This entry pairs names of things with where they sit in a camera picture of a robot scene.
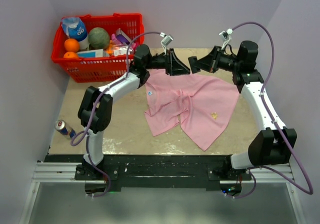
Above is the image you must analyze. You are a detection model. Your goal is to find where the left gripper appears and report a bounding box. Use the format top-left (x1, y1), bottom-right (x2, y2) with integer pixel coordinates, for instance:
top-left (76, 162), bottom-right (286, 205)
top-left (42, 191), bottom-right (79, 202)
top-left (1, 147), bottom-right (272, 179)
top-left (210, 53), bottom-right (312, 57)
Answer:
top-left (144, 49), bottom-right (190, 77)

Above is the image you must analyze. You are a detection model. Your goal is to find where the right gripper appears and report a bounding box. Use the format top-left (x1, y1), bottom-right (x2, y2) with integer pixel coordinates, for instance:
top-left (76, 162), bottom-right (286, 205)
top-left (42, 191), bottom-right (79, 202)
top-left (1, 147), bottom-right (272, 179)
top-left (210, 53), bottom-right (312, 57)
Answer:
top-left (192, 46), bottom-right (242, 74)

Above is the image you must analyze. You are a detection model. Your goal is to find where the pink garment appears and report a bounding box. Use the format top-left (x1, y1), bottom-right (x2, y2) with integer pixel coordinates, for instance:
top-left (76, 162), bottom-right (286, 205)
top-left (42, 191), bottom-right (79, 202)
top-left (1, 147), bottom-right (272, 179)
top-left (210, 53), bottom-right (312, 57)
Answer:
top-left (144, 70), bottom-right (240, 151)

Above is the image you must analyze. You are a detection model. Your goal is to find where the gold rhinestone brooch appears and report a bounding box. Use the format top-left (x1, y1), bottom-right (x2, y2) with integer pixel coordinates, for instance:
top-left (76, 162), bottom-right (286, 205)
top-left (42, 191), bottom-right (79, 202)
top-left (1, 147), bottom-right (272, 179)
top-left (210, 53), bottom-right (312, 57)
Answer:
top-left (210, 112), bottom-right (218, 120)

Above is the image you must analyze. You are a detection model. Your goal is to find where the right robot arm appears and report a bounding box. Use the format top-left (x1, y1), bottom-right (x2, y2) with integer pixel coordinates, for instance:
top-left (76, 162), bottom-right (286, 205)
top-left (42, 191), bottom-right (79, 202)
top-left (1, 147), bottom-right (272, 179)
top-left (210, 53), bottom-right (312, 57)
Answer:
top-left (188, 41), bottom-right (297, 180)

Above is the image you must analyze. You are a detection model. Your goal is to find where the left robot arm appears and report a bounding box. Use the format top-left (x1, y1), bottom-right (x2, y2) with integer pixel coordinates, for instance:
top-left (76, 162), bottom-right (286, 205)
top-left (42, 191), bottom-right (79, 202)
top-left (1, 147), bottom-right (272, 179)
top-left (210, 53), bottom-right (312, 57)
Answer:
top-left (78, 44), bottom-right (191, 180)

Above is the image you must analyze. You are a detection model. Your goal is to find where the pink white snack packet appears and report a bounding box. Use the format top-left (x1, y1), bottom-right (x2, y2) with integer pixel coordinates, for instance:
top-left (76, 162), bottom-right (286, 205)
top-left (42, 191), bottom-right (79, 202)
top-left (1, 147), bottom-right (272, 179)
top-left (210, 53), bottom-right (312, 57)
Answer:
top-left (107, 43), bottom-right (138, 56)

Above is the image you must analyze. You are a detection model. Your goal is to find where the purple white box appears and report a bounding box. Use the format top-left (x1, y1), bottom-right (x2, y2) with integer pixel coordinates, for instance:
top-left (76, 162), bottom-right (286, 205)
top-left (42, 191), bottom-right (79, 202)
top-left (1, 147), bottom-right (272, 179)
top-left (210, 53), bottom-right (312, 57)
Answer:
top-left (111, 28), bottom-right (132, 45)

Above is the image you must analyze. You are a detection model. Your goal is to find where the red plastic shopping basket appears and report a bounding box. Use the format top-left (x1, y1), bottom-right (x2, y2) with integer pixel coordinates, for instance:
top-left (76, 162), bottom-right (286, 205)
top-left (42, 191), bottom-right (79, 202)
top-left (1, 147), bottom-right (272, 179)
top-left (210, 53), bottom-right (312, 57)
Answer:
top-left (51, 13), bottom-right (144, 83)

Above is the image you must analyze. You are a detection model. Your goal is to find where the white blue carton box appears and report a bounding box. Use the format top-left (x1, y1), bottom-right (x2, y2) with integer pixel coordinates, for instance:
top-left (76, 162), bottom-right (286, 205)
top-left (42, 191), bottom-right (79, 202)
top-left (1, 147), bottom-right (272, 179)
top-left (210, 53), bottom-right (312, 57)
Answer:
top-left (77, 49), bottom-right (109, 58)

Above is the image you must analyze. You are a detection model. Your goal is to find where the green melon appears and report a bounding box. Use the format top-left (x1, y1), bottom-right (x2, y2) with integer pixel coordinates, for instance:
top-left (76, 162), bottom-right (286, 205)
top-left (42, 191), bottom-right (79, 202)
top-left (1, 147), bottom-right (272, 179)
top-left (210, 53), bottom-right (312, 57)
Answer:
top-left (88, 27), bottom-right (110, 49)

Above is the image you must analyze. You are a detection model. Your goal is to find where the orange fruit lower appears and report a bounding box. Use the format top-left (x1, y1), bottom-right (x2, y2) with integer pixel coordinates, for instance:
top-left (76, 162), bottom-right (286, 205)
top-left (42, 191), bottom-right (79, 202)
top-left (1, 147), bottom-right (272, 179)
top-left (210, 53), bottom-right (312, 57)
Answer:
top-left (63, 51), bottom-right (78, 59)

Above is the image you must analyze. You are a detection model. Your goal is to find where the orange fruit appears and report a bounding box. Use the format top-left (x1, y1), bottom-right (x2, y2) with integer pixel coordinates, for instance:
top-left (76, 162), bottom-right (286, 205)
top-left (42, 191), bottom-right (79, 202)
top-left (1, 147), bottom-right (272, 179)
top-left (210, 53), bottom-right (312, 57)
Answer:
top-left (64, 39), bottom-right (80, 53)
top-left (63, 51), bottom-right (78, 59)

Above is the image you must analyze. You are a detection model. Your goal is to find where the orange fruit upper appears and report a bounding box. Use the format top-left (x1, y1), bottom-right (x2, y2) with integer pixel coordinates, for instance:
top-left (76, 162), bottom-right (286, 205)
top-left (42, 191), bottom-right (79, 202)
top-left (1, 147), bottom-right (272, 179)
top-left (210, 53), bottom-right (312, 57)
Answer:
top-left (64, 39), bottom-right (80, 53)

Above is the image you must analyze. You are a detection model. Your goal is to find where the blue white plastic bag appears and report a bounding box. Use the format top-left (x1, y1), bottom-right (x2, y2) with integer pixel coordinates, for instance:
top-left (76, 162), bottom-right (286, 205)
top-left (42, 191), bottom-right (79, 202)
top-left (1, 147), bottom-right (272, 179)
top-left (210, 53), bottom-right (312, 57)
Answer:
top-left (60, 17), bottom-right (89, 50)

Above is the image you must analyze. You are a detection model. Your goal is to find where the energy drink can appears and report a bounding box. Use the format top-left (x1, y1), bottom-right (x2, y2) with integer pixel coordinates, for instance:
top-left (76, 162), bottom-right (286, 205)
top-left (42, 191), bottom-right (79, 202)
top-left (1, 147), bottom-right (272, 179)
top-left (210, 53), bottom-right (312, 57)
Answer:
top-left (54, 120), bottom-right (76, 139)

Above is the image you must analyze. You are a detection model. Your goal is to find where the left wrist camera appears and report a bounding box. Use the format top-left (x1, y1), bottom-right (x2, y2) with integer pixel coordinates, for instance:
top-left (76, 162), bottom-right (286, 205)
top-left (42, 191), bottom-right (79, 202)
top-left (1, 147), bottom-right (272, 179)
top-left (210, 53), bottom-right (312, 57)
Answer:
top-left (160, 33), bottom-right (174, 54)

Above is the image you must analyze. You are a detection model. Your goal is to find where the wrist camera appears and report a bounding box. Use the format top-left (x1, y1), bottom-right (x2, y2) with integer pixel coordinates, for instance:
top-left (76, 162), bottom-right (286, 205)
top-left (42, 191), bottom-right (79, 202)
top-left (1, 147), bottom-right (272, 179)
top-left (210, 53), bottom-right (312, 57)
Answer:
top-left (160, 33), bottom-right (174, 54)
top-left (219, 29), bottom-right (233, 50)

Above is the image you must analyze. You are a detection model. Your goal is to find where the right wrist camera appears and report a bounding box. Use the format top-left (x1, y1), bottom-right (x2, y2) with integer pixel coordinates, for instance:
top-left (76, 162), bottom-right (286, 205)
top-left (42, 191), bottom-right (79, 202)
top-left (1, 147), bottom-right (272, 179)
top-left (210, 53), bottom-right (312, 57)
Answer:
top-left (219, 29), bottom-right (233, 50)

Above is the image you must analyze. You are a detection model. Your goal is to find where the black metal base frame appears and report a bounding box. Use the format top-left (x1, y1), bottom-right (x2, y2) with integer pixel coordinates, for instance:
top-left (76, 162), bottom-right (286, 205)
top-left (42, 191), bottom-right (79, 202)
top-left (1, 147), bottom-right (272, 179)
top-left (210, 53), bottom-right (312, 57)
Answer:
top-left (43, 154), bottom-right (280, 197)

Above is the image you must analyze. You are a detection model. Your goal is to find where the aluminium rail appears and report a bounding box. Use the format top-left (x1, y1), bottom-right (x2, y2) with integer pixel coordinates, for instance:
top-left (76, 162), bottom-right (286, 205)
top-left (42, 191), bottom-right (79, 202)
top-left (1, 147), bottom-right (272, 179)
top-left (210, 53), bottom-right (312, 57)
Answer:
top-left (32, 162), bottom-right (287, 183)

